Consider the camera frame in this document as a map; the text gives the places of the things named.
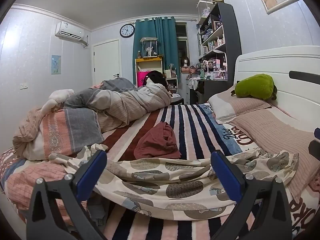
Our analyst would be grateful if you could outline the white air conditioner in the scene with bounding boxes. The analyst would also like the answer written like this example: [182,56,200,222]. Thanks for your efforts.
[55,22,89,47]

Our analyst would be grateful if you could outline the small wall poster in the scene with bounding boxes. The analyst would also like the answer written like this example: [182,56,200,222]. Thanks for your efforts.
[51,54,62,75]

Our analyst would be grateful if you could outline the glass display case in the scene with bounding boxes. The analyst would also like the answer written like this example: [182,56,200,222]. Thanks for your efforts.
[140,37,159,58]

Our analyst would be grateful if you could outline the cream grey-patterned pants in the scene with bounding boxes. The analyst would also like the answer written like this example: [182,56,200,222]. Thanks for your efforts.
[49,144,299,222]

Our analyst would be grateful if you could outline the pink white-edged pillow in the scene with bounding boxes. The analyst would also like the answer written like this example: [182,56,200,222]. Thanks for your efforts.
[208,85,272,125]

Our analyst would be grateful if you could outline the mannequin head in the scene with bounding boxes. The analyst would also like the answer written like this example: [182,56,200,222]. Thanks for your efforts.
[180,57,190,73]

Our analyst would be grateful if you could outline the white door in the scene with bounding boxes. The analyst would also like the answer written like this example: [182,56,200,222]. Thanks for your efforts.
[92,39,120,85]

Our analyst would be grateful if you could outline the pink checked quilt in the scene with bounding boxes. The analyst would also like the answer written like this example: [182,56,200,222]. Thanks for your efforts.
[6,160,83,212]

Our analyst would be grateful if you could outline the clear display box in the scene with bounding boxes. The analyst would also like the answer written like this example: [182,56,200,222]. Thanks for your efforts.
[196,0,214,18]

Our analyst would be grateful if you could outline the green plush toy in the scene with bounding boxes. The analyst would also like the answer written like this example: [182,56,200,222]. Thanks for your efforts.
[230,74,278,102]

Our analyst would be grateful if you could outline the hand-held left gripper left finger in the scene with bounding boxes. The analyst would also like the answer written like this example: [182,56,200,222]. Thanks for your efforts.
[26,150,108,240]

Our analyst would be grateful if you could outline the pink grey patterned quilt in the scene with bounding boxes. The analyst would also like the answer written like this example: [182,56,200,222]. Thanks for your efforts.
[12,107,105,160]

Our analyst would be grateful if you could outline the striped pink navy blanket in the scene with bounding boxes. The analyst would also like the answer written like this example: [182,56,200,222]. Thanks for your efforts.
[0,102,310,240]

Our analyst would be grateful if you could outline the white bed headboard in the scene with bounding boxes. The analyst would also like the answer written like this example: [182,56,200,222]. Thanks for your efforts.
[234,45,320,160]

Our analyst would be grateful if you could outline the maroon garment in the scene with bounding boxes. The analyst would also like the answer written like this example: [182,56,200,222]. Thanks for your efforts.
[134,121,182,159]

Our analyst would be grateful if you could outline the teal curtain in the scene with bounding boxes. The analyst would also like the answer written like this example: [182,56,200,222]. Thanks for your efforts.
[132,17,178,87]

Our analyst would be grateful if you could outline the white trolley cart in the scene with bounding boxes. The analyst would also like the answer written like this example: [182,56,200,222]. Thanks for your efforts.
[164,69,178,95]

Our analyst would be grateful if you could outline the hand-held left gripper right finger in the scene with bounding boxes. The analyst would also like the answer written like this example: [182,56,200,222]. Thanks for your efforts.
[210,151,293,240]

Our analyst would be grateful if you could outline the pink ribbed pillow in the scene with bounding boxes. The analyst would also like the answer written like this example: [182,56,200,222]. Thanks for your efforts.
[230,109,317,203]

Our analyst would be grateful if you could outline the dark bookshelf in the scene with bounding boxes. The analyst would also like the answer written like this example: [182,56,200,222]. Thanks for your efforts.
[196,2,242,104]

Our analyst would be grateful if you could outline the round wall clock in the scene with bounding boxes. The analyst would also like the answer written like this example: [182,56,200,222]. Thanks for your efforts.
[120,24,135,38]

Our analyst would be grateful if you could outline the yellow shelf unit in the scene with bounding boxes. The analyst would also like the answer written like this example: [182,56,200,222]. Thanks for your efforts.
[135,57,163,87]

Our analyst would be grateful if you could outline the beige striped duvet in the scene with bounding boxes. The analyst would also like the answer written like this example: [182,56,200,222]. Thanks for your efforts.
[64,77,172,133]

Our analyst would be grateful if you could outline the black white plush toy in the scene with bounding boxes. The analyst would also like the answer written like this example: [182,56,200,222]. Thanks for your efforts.
[146,70,167,89]

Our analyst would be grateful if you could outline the pink bag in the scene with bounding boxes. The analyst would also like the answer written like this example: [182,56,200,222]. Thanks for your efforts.
[137,71,152,86]

